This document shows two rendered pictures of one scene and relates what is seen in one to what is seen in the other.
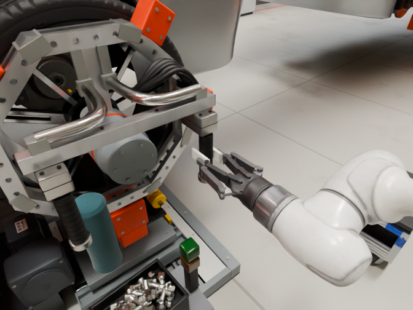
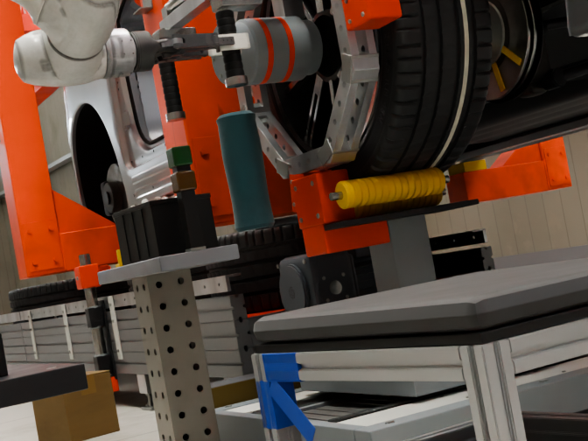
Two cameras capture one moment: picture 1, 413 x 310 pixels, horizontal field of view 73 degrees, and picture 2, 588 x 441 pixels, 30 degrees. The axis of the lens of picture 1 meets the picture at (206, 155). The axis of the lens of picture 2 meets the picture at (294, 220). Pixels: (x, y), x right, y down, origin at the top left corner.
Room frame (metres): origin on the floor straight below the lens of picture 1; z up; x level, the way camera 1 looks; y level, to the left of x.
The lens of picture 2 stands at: (1.03, -2.04, 0.40)
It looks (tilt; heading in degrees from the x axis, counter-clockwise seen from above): 2 degrees up; 101
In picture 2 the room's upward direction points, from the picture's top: 10 degrees counter-clockwise
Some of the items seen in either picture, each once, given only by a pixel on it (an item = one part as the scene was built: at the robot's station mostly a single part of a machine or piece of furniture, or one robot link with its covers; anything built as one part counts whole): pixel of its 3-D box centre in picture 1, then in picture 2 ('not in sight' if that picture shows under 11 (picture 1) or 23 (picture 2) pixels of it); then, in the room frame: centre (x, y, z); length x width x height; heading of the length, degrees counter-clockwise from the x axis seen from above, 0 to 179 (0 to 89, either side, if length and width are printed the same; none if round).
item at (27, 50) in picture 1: (106, 131); (295, 48); (0.66, 0.28, 0.85); 0.54 x 0.07 x 0.54; 128
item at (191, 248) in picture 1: (189, 249); (178, 157); (0.43, 0.04, 0.64); 0.04 x 0.04 x 0.04; 38
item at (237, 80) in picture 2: (206, 155); (230, 46); (0.58, 0.00, 0.83); 0.04 x 0.04 x 0.16
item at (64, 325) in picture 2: not in sight; (108, 326); (-0.42, 1.68, 0.28); 2.47 x 0.09 x 0.22; 128
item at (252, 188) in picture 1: (249, 188); (152, 50); (0.45, -0.10, 0.83); 0.09 x 0.08 x 0.07; 38
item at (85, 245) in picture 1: (71, 218); (170, 85); (0.37, 0.27, 0.83); 0.04 x 0.04 x 0.16
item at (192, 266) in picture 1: (190, 261); (183, 181); (0.43, 0.04, 0.59); 0.04 x 0.04 x 0.04; 38
